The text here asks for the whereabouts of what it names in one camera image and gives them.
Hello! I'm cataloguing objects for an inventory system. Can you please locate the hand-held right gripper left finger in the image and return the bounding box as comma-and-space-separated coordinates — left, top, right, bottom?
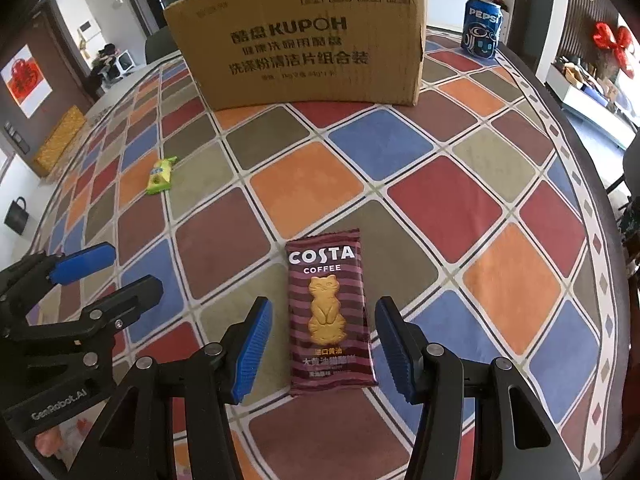
75, 295, 275, 480

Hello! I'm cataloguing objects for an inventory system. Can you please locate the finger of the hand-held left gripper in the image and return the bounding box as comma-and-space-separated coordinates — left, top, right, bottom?
0, 274, 164, 347
0, 241, 117, 304

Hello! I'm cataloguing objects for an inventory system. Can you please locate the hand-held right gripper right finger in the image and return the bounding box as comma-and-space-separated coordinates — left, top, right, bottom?
374, 295, 582, 480

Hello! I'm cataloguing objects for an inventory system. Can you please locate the maroon striped cat biscuit packet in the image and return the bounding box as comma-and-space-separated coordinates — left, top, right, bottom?
285, 228, 378, 397

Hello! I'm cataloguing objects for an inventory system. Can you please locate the brown cardboard box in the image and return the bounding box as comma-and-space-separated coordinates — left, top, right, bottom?
163, 0, 428, 112

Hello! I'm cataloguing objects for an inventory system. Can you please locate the black mug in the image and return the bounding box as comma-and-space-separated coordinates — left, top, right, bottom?
4, 197, 31, 235

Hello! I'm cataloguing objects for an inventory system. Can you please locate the green snack packet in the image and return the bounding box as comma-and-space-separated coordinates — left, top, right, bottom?
145, 156, 179, 195

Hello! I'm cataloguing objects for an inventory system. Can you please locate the gold patterned box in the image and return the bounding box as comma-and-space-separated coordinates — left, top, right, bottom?
32, 105, 87, 177

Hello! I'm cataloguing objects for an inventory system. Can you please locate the red and white door poster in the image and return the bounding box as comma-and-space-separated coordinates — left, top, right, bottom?
0, 45, 53, 116

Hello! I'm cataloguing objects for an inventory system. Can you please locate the white stool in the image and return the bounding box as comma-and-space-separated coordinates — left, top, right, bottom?
102, 49, 137, 83

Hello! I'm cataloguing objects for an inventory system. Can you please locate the brown entrance door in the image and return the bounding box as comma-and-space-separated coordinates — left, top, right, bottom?
0, 0, 96, 171

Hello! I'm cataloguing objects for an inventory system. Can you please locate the black bag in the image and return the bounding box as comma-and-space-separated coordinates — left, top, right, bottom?
90, 44, 118, 68

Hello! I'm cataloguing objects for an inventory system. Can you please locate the grey chair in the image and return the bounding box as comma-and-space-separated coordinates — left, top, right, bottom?
145, 25, 181, 61

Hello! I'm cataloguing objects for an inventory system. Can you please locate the dark chair with green cloth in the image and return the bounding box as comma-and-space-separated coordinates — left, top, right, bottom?
607, 132, 640, 281

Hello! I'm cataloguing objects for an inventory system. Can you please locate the white low cabinet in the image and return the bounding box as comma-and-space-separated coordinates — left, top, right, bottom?
545, 60, 640, 151

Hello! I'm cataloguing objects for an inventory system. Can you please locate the blue soda can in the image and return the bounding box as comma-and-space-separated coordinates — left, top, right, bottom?
462, 0, 503, 60

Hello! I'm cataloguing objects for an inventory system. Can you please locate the pile of cardboard clutter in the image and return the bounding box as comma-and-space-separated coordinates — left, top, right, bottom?
552, 55, 631, 111

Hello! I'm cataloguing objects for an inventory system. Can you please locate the red bow decoration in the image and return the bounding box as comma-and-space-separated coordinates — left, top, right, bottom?
592, 22, 636, 78

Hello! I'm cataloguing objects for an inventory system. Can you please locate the door lock handle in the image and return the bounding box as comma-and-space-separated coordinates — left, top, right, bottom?
4, 120, 31, 156

